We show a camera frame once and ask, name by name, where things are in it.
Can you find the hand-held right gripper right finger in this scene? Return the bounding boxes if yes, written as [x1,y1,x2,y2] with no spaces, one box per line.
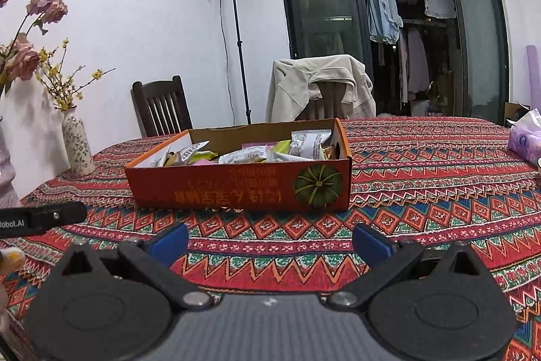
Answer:
[325,223,486,310]

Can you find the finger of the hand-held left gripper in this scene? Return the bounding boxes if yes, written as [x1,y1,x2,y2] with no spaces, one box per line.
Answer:
[28,201,88,230]

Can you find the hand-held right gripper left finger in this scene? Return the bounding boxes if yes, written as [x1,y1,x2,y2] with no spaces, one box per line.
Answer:
[56,223,214,310]

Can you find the orange cardboard box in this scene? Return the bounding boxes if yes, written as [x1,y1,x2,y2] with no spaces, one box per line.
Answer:
[123,117,353,213]

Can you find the long green white packet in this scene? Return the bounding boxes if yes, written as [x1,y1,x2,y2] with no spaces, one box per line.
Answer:
[188,150,219,164]

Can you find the white packet with printed label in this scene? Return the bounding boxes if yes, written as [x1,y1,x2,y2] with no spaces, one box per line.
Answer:
[291,131,333,159]
[177,140,210,161]

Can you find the large white packet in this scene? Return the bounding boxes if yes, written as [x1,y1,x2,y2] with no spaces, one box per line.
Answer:
[218,145,272,164]

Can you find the small green packet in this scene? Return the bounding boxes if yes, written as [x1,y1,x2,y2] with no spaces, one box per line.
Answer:
[270,140,293,162]

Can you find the white yellow object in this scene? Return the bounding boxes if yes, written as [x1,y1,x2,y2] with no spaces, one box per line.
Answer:
[0,248,26,273]

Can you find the pale pink vase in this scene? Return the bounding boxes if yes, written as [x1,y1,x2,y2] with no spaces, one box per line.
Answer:
[0,120,23,210]

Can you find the floral ceramic vase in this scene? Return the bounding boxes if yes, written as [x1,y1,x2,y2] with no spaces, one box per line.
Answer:
[62,107,97,178]

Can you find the yellow flower branches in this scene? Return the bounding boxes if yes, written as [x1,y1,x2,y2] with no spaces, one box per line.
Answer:
[36,39,117,112]

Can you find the dark wooden chair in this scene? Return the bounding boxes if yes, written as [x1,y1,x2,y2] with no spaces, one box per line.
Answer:
[131,75,194,138]

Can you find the wooden chair under jacket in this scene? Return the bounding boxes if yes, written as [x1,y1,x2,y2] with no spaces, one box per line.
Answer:
[310,81,350,121]

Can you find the pink rose stems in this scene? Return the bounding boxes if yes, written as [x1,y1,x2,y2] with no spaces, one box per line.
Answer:
[0,0,69,100]

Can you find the beige jacket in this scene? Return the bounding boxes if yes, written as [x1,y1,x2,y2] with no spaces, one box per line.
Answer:
[265,54,377,123]

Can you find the hanging pale pink garment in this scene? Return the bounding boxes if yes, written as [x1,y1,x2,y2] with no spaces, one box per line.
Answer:
[399,28,430,102]

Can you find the purple tissue pack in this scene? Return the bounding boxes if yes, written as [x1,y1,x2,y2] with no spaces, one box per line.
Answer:
[507,109,541,167]

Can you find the brown cardboard box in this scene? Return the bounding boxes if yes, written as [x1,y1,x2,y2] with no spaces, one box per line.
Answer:
[504,101,532,127]

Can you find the black studio light stand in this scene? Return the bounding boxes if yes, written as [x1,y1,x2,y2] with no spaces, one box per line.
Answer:
[210,0,253,125]

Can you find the sliding glass door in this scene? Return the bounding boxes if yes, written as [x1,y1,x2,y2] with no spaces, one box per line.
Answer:
[273,0,511,128]

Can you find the purple rolled mat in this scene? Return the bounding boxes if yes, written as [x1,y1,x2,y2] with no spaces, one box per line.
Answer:
[523,45,541,112]

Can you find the black cable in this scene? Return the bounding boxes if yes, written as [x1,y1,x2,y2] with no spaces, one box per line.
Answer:
[215,0,238,121]

